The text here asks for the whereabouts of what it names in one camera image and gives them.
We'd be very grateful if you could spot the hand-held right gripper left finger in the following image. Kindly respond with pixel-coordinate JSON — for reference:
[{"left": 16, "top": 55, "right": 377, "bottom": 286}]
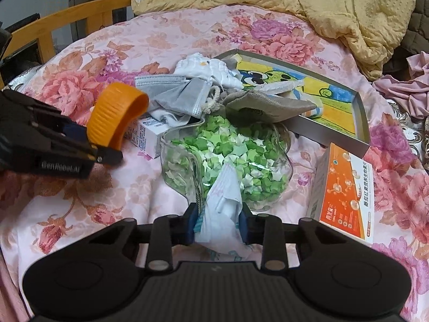
[{"left": 88, "top": 203, "right": 202, "bottom": 272}]

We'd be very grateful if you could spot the orange white medicine box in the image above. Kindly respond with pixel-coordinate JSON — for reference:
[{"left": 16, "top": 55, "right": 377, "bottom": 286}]
[{"left": 306, "top": 142, "right": 375, "bottom": 244}]

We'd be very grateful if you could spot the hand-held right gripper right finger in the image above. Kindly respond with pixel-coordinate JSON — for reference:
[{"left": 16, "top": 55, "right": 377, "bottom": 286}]
[{"left": 238, "top": 207, "right": 343, "bottom": 272}]

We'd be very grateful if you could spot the white grey sock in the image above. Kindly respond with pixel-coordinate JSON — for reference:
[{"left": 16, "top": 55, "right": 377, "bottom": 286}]
[{"left": 147, "top": 107, "right": 192, "bottom": 129}]

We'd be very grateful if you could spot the grey face mask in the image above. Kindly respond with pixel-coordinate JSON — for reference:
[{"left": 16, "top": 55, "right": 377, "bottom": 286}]
[{"left": 134, "top": 74, "right": 210, "bottom": 119}]

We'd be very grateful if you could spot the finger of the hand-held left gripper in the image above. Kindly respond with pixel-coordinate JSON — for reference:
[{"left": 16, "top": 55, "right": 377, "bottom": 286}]
[{"left": 63, "top": 122, "right": 124, "bottom": 167}]

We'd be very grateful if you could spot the orange jar lid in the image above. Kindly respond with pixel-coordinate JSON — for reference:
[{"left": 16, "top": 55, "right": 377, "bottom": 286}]
[{"left": 86, "top": 82, "right": 150, "bottom": 150}]

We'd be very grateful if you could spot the brown quilted blanket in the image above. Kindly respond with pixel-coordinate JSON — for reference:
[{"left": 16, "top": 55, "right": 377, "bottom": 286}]
[{"left": 382, "top": 0, "right": 429, "bottom": 74}]

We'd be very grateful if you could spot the grey-brown drawstring pouch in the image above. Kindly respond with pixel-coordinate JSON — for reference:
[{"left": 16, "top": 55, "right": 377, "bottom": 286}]
[{"left": 201, "top": 85, "right": 318, "bottom": 123}]

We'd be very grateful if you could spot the pink fluffy blanket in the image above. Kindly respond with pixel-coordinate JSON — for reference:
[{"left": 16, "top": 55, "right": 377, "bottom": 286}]
[{"left": 0, "top": 251, "right": 31, "bottom": 322}]

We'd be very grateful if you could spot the grey metal tray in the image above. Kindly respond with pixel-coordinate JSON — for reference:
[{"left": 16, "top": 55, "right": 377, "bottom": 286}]
[{"left": 211, "top": 49, "right": 371, "bottom": 159}]

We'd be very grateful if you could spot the white printed baby cloth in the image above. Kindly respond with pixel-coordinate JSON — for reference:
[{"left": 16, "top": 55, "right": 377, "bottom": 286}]
[{"left": 172, "top": 53, "right": 242, "bottom": 90}]

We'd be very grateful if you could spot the pink floral bed sheet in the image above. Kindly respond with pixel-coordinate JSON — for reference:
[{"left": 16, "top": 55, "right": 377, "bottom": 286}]
[{"left": 0, "top": 5, "right": 429, "bottom": 322}]

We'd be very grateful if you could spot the white teal printed packet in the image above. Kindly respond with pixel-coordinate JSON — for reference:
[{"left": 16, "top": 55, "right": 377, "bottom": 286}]
[{"left": 194, "top": 162, "right": 244, "bottom": 253}]

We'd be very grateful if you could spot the wooden bed rail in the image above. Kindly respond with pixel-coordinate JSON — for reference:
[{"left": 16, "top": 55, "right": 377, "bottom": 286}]
[{"left": 0, "top": 0, "right": 134, "bottom": 88}]

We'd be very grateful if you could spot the yellow dotted quilt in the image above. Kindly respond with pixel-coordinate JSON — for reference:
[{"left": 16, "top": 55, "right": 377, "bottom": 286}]
[{"left": 131, "top": 0, "right": 418, "bottom": 82}]

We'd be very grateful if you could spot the pink garment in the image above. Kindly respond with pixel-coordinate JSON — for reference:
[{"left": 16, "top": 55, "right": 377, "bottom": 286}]
[{"left": 373, "top": 52, "right": 429, "bottom": 120}]

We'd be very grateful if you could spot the white milk carton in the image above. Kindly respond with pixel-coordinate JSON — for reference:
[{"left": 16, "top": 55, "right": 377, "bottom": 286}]
[{"left": 124, "top": 116, "right": 182, "bottom": 160}]

